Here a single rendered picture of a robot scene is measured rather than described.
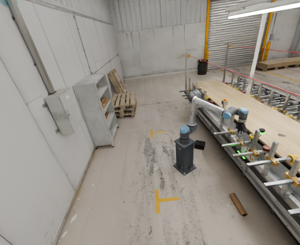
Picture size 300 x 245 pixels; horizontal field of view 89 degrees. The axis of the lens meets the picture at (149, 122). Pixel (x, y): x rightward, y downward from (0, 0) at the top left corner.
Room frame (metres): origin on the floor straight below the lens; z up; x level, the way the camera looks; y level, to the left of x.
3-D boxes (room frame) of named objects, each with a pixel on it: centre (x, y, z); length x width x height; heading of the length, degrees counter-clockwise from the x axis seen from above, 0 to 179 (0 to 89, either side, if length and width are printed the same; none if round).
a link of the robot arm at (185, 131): (2.08, -0.55, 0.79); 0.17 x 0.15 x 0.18; 127
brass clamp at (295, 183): (0.88, -1.23, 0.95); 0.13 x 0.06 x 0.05; 1
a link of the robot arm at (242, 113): (1.58, -1.13, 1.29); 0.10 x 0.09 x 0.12; 37
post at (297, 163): (0.90, -1.23, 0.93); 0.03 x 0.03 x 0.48; 1
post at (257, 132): (1.40, -1.22, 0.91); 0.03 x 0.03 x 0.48; 1
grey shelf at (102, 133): (3.42, 1.14, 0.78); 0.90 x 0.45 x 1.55; 178
